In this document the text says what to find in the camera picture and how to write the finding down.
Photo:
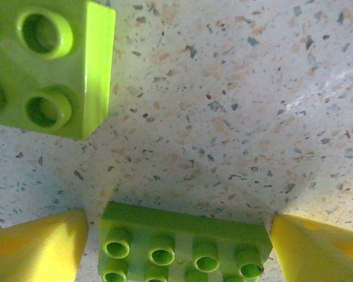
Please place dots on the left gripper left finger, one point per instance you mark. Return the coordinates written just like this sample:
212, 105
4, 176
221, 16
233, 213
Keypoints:
32, 252

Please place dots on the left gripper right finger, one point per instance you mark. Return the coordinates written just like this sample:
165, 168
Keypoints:
320, 255

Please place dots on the long green lego brick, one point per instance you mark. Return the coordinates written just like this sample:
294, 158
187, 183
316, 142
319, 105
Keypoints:
182, 229

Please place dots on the square green lego brick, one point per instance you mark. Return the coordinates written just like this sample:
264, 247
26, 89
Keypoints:
91, 73

